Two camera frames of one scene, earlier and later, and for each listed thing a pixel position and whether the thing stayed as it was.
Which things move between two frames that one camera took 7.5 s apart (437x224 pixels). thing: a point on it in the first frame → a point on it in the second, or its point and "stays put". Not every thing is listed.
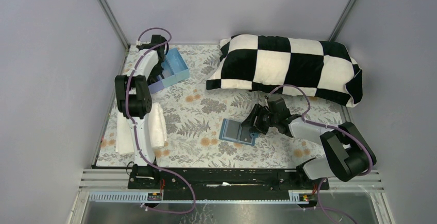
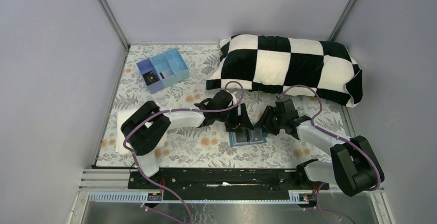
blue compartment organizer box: x=174 y=70 stays put
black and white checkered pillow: x=325 y=69 stays put
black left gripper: x=159 y=67 → x=235 y=122
